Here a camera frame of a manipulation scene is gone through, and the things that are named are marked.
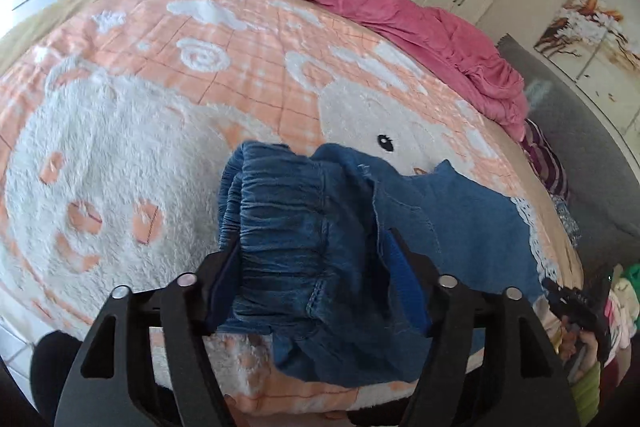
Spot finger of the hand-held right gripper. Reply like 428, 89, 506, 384
542, 277, 607, 327

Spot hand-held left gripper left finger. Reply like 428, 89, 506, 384
52, 239, 246, 427

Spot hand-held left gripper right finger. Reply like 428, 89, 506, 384
382, 227, 583, 427

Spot blue denim pants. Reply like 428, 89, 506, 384
217, 142, 553, 383

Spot dark patterned pillow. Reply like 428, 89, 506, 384
552, 194, 582, 249

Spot purple striped pillow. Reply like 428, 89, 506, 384
520, 119, 571, 200

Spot grey padded headboard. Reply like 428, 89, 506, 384
497, 34, 640, 288

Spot orange and white printed blanket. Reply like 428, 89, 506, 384
0, 0, 586, 414

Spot flowering branch wall painting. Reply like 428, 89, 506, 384
534, 0, 640, 138

